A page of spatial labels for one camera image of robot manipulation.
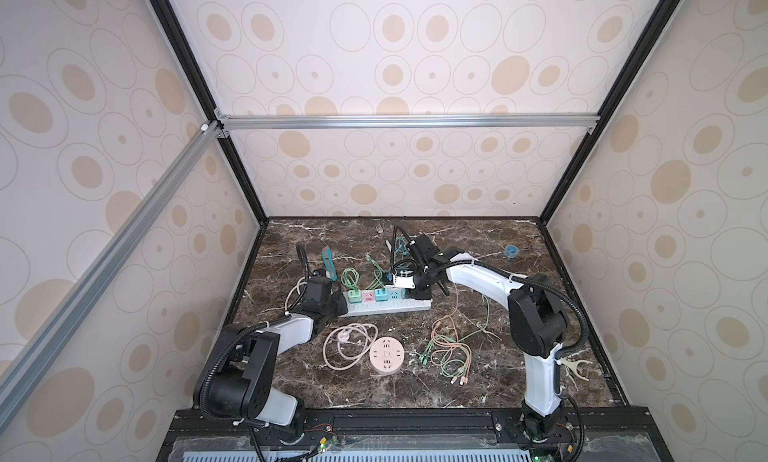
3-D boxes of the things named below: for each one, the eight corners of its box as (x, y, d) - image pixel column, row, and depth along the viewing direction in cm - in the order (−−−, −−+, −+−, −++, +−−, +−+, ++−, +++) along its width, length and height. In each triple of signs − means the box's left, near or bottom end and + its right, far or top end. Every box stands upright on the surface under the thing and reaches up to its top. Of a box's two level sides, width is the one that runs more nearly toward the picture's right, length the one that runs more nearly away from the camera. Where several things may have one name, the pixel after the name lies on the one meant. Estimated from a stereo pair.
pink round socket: (369, 374, 84) (368, 371, 82) (370, 341, 90) (370, 337, 88) (404, 374, 84) (405, 371, 82) (403, 341, 90) (404, 337, 88)
